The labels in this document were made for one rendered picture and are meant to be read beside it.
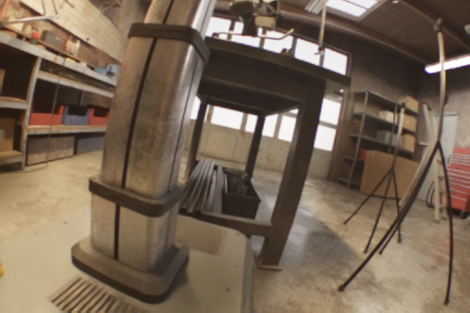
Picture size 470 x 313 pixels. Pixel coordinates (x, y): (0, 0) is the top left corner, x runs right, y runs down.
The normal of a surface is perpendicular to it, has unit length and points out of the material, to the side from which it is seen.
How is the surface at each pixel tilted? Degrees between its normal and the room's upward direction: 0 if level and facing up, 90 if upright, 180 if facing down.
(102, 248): 90
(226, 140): 90
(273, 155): 90
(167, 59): 90
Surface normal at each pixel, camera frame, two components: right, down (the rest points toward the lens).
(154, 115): -0.07, 0.01
